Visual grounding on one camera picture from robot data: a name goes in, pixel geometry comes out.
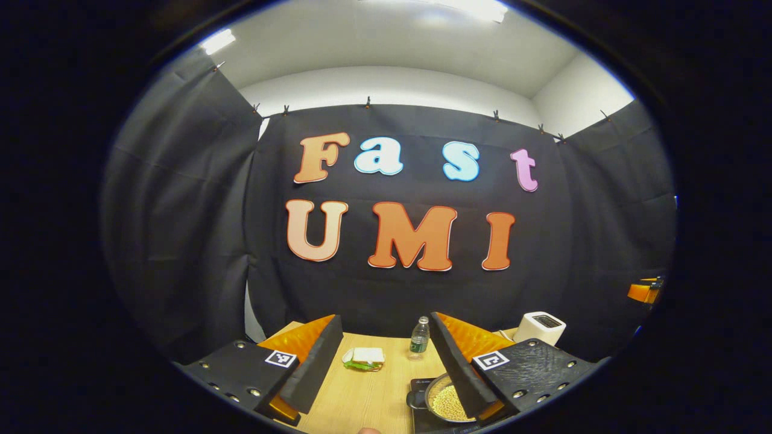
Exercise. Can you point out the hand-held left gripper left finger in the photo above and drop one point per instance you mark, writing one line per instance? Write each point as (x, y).
(316, 374)

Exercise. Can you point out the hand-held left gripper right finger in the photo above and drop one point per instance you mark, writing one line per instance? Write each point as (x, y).
(458, 374)

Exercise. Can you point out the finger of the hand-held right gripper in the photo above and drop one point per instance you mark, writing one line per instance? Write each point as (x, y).
(642, 293)

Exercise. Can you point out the steel pot with soybeans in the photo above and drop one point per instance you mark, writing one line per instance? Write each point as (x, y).
(449, 401)

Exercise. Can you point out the black induction cooktop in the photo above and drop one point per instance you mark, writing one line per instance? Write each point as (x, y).
(446, 427)

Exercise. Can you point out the small white plate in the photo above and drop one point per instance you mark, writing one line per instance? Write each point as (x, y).
(345, 358)

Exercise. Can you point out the clear plastic water bottle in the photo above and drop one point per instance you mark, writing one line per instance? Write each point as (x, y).
(419, 343)

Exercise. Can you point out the white toaster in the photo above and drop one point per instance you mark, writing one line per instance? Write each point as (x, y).
(540, 330)

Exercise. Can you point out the black backdrop cloth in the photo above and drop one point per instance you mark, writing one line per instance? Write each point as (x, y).
(181, 211)

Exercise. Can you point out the row of small cloth clips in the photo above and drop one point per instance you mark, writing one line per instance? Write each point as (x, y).
(367, 101)

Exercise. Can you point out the ceiling light panel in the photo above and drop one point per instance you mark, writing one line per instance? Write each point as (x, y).
(218, 41)

